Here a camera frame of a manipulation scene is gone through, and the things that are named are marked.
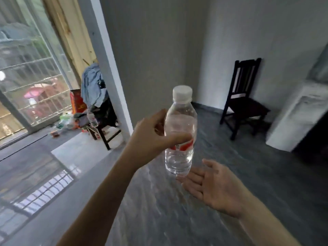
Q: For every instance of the person's left hand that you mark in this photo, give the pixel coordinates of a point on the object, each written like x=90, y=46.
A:
x=146, y=143

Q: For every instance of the person's right hand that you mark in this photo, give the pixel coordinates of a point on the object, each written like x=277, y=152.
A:
x=220, y=189

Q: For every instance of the red label water bottle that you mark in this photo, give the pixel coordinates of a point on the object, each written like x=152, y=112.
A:
x=180, y=117

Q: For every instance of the white water dispenser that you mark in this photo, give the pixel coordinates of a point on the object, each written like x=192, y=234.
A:
x=294, y=117

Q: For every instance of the person's left forearm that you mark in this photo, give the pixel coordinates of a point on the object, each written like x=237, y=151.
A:
x=97, y=210

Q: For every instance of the blue water jug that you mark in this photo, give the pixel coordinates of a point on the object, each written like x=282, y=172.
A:
x=320, y=66

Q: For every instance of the small dark stool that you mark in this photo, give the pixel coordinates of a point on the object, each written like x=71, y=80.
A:
x=105, y=143

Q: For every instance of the clear plastic bottle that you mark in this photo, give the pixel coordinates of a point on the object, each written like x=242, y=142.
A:
x=92, y=120

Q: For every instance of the blue gray garment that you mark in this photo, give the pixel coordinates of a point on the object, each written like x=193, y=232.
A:
x=92, y=87

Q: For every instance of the red cardboard box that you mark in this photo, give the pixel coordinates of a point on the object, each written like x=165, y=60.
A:
x=77, y=102

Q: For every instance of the heap of plastic bags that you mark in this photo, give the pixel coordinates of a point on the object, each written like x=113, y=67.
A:
x=66, y=124

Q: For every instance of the dark wooden chair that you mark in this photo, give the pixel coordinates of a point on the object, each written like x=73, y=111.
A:
x=243, y=107

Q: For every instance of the yellow curtain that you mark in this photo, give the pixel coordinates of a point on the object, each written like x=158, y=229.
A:
x=71, y=35

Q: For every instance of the glass sliding door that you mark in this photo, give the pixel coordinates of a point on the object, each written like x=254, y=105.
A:
x=33, y=74

